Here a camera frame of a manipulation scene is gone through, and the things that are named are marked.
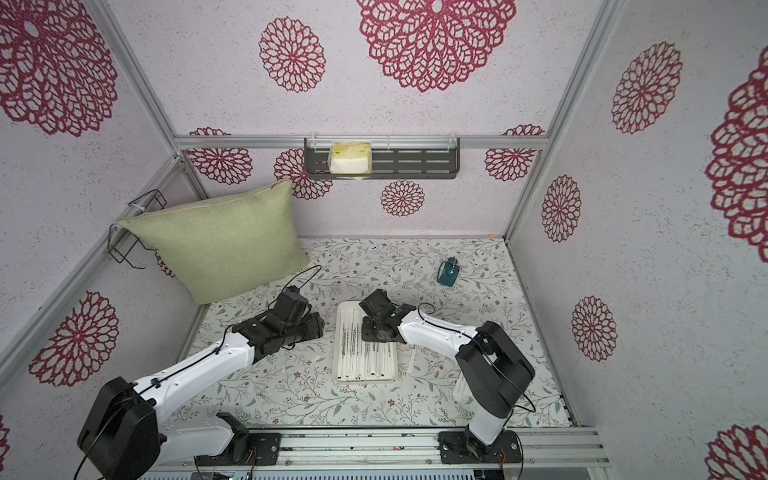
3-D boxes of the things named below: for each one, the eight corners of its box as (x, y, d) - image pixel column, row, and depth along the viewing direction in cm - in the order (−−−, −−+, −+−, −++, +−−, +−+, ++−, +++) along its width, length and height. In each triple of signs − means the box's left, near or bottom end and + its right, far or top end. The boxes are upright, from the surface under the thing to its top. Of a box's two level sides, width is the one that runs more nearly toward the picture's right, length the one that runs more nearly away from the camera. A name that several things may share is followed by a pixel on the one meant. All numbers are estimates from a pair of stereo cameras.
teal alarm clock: (438, 288, 108) (442, 273, 101) (436, 271, 113) (439, 256, 106) (455, 288, 108) (460, 273, 101) (452, 271, 113) (457, 256, 106)
